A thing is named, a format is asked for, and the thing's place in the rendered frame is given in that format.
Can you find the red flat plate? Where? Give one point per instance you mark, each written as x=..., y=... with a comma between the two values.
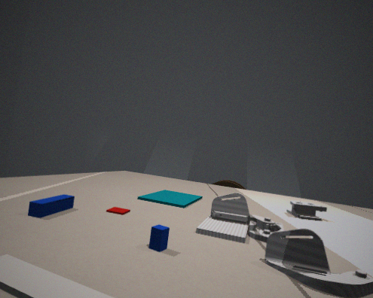
x=118, y=210

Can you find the teal flat plate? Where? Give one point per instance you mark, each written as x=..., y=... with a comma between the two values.
x=172, y=198

